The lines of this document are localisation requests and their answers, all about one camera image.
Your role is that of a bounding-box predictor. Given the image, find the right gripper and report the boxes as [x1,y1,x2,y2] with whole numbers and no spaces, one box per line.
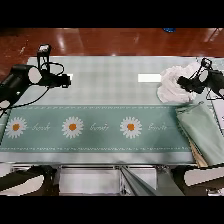
[176,75,205,95]

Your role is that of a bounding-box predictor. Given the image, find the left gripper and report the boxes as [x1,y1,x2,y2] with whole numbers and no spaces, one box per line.
[41,71,72,90]

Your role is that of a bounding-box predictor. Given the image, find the white garment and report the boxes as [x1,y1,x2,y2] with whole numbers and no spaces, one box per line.
[156,62,203,105]

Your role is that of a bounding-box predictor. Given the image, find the pale green garment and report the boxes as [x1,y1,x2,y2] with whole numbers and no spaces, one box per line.
[174,101,224,168]

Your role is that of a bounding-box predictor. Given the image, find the tan garment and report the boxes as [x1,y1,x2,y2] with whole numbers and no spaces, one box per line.
[187,138,210,168]

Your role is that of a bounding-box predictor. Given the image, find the silver frame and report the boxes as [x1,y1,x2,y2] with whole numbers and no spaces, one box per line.
[0,162,224,197]

